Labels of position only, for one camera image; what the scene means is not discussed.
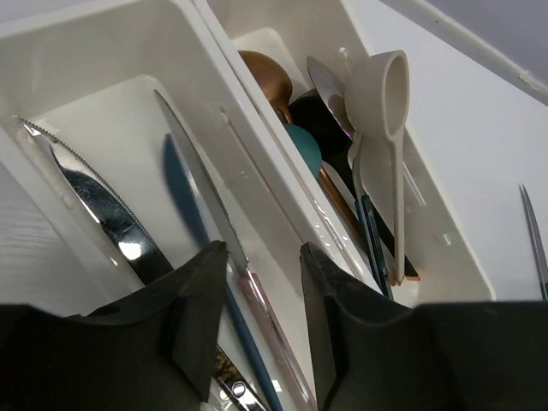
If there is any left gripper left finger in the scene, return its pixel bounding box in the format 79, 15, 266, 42
1, 241, 228, 410

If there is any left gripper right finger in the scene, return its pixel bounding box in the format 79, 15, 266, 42
300, 242, 547, 410

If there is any steel knife dark handle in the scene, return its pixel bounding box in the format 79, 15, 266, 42
19, 117, 272, 410

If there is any steel knife pink handle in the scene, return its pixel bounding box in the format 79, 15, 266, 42
154, 91, 317, 410

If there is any blue plastic knife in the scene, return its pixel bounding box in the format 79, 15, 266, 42
162, 134, 283, 410

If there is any steel knife teal handle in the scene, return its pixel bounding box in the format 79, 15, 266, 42
519, 184, 547, 301

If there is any black spoon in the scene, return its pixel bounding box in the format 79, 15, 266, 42
289, 88, 420, 282

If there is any teal plastic spoon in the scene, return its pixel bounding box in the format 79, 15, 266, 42
283, 123, 322, 180

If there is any beige plastic spoon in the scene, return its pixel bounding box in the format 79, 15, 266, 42
344, 50, 410, 283

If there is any steel spoon teal handle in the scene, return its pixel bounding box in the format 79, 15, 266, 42
307, 57, 393, 299

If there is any copper spoon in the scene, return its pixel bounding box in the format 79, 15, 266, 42
239, 51, 371, 257

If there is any white container left compartment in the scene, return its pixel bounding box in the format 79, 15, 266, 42
0, 0, 343, 411

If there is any aluminium rail back edge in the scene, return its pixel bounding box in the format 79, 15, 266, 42
385, 0, 547, 104

